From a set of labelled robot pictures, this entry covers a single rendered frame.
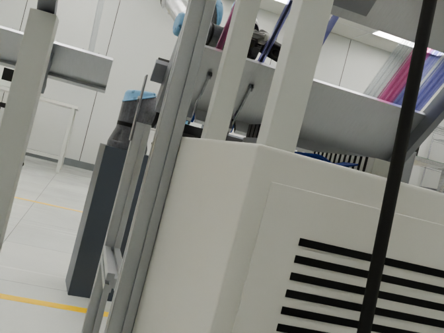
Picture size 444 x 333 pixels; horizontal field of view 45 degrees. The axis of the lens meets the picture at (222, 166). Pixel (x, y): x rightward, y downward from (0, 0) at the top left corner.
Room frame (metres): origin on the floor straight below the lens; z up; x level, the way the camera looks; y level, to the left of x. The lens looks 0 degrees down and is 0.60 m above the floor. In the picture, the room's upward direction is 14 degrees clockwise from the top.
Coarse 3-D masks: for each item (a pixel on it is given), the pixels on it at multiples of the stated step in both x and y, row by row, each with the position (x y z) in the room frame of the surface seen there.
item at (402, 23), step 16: (336, 0) 1.14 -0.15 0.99; (352, 0) 1.14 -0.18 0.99; (368, 0) 1.14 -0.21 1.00; (384, 0) 1.19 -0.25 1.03; (400, 0) 1.18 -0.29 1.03; (416, 0) 1.18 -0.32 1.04; (336, 16) 1.21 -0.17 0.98; (352, 16) 1.21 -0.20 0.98; (368, 16) 1.21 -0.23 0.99; (384, 16) 1.21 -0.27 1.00; (400, 16) 1.21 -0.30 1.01; (416, 16) 1.21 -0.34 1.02; (400, 32) 1.24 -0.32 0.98; (432, 32) 1.24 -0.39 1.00; (432, 48) 1.27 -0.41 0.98
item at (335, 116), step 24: (216, 48) 1.29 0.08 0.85; (216, 72) 1.33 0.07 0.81; (264, 72) 1.33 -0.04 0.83; (192, 96) 1.39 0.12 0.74; (240, 96) 1.39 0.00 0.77; (264, 96) 1.38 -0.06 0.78; (312, 96) 1.38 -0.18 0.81; (336, 96) 1.38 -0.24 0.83; (360, 96) 1.38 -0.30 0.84; (240, 120) 1.44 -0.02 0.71; (312, 120) 1.44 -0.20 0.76; (336, 120) 1.44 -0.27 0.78; (360, 120) 1.44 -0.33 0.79; (384, 120) 1.44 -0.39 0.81; (336, 144) 1.51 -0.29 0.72; (360, 144) 1.51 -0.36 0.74; (384, 144) 1.50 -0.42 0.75
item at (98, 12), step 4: (100, 0) 1.30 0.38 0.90; (100, 4) 1.31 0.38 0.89; (96, 8) 1.32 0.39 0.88; (100, 8) 1.32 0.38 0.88; (96, 12) 1.33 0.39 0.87; (100, 12) 1.33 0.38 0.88; (96, 16) 1.34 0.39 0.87; (100, 16) 1.34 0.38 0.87; (96, 20) 1.35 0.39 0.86; (96, 24) 1.35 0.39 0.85; (92, 28) 1.36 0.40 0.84; (96, 28) 1.36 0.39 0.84; (92, 32) 1.37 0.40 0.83; (96, 32) 1.37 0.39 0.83; (92, 36) 1.38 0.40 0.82; (96, 36) 1.38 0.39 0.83; (92, 40) 1.39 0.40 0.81; (92, 44) 1.40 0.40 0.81; (92, 48) 1.41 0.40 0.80
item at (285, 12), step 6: (288, 0) 1.21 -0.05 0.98; (288, 6) 1.21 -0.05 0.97; (282, 12) 1.23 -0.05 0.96; (288, 12) 1.22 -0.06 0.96; (282, 18) 1.23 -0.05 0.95; (276, 24) 1.25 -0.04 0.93; (282, 24) 1.24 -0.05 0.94; (276, 30) 1.26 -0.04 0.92; (270, 36) 1.27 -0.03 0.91; (276, 36) 1.27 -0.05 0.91; (270, 42) 1.28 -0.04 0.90; (264, 48) 1.30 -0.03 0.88; (270, 48) 1.29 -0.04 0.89; (264, 54) 1.31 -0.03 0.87; (258, 60) 1.32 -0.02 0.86; (264, 60) 1.32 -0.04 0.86
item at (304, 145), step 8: (200, 112) 1.41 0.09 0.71; (200, 120) 1.39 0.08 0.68; (232, 120) 1.44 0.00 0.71; (240, 128) 1.43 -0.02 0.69; (304, 144) 1.48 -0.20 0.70; (312, 144) 1.49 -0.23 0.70; (320, 144) 1.50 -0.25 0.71; (312, 152) 1.47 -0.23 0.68; (328, 152) 1.49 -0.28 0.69; (336, 152) 1.50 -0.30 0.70; (344, 152) 1.52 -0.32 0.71
